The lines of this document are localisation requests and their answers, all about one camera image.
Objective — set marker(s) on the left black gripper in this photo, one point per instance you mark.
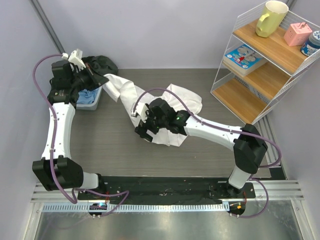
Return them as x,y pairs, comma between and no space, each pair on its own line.
93,84

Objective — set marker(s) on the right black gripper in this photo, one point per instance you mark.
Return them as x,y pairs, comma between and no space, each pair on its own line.
143,128

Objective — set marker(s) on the white long sleeve shirt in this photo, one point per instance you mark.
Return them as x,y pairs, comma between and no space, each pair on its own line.
175,98

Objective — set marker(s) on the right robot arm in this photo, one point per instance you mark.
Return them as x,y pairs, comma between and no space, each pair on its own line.
245,142

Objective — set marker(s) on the light blue shirt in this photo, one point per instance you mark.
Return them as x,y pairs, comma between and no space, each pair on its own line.
86,97

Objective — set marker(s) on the black shirt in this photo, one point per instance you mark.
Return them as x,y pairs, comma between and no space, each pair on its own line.
101,64

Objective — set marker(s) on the grey plastic basket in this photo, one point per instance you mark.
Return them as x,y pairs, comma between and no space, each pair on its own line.
90,107

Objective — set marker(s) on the blue white book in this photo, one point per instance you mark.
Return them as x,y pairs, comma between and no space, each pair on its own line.
243,60

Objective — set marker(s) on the yellow green mug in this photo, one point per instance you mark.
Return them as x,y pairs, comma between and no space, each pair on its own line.
273,13

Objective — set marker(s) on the pink cube box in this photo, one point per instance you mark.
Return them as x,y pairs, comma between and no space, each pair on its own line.
297,34

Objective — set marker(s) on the blue white tin can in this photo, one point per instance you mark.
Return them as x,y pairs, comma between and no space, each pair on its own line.
312,44

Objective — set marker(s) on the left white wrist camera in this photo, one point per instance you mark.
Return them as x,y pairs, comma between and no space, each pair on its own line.
75,58

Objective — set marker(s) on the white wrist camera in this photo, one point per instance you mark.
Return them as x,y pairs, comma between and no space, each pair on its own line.
75,58
139,110

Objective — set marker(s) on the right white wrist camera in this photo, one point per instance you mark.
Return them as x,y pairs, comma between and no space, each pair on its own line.
139,110

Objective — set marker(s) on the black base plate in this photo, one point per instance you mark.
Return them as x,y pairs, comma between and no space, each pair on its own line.
174,190

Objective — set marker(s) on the white slotted cable duct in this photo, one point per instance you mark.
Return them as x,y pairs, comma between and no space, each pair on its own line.
131,208

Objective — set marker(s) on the white wire wooden shelf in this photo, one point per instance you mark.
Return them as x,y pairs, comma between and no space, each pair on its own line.
251,97

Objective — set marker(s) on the aluminium rail frame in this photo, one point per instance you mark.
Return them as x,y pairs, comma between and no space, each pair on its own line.
108,145

